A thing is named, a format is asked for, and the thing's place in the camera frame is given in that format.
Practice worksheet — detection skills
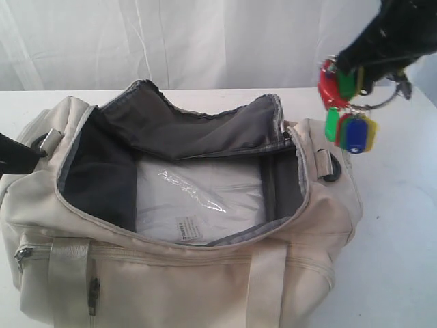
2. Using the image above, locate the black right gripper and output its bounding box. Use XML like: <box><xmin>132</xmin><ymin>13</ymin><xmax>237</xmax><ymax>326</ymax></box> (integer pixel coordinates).
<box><xmin>336</xmin><ymin>0</ymin><xmax>436</xmax><ymax>92</ymax></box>

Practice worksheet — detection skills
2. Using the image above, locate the clear plastic wrapped packet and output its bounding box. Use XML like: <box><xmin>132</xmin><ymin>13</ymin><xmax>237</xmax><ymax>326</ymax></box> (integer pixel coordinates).
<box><xmin>136</xmin><ymin>157</ymin><xmax>266</xmax><ymax>245</ymax></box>

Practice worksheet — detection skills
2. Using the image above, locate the colourful key tag bunch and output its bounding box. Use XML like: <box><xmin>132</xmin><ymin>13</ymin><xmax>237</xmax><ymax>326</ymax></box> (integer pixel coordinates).
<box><xmin>318</xmin><ymin>56</ymin><xmax>412</xmax><ymax>154</ymax></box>

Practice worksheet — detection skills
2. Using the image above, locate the white backdrop curtain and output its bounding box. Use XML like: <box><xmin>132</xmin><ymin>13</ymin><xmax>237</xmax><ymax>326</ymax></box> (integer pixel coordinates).
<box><xmin>1</xmin><ymin>1</ymin><xmax>380</xmax><ymax>90</ymax></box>

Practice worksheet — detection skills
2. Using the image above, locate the cream duffel bag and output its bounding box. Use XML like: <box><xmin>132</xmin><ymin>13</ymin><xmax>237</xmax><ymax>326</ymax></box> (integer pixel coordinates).
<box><xmin>1</xmin><ymin>80</ymin><xmax>362</xmax><ymax>327</ymax></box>

